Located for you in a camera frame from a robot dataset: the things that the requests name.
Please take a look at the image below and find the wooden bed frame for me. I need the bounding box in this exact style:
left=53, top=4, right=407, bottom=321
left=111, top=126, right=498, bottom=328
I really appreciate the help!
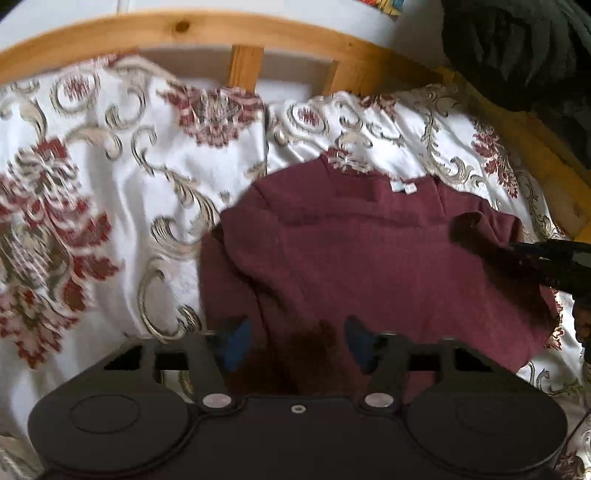
left=1, top=10, right=590, bottom=242

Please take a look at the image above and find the black garment pile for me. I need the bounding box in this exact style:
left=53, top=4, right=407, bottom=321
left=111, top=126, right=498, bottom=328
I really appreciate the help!
left=442, top=1, right=590, bottom=166

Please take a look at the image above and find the white floral bedspread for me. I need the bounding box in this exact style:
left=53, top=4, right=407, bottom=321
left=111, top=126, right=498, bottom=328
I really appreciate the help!
left=1, top=55, right=576, bottom=479

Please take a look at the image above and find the maroon small shirt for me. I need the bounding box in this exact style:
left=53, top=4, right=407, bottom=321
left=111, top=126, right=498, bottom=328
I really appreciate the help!
left=199, top=156, right=558, bottom=395

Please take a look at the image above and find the colourful wall poster right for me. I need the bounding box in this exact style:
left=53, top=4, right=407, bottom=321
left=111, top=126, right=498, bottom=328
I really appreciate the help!
left=359, top=0, right=404, bottom=17

